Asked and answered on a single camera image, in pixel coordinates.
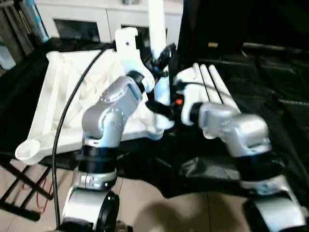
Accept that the black cabinet with yellow label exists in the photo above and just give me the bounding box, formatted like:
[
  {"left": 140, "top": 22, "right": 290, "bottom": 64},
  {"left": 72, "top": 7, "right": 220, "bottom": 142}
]
[{"left": 176, "top": 0, "right": 244, "bottom": 65}]

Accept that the white cabinet with glass doors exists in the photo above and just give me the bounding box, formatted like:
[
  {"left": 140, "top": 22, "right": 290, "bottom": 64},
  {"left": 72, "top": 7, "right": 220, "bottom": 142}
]
[{"left": 36, "top": 0, "right": 184, "bottom": 53}]

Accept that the black work mat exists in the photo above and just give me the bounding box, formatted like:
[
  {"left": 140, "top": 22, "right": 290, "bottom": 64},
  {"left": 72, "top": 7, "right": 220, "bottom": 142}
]
[{"left": 0, "top": 37, "right": 309, "bottom": 201}]

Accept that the white plastic table top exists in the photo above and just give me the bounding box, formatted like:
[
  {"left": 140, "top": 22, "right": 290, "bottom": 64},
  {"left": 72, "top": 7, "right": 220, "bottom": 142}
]
[{"left": 14, "top": 49, "right": 175, "bottom": 166}]

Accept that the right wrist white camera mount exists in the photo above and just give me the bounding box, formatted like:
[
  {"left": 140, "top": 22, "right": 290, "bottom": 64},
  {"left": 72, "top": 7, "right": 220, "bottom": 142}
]
[{"left": 173, "top": 67, "right": 208, "bottom": 127}]

